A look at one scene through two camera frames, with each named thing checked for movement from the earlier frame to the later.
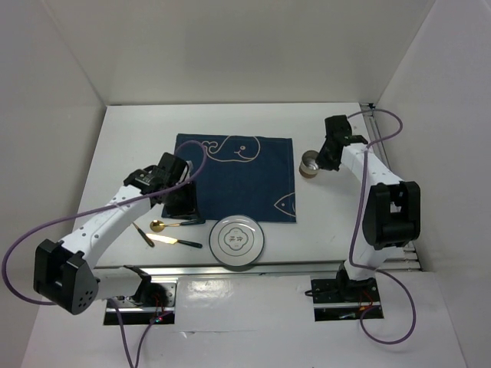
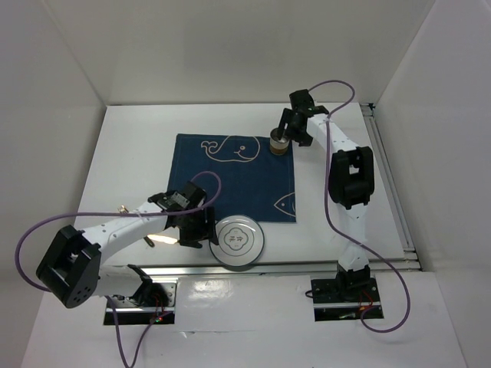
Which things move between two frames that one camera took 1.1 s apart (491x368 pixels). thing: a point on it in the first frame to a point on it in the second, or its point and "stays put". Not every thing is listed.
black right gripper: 323,162 to 288,116
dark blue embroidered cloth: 244,179 stays put
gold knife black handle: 173,241 stays put
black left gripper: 189,208 to 205,231
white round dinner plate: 236,240 stays put
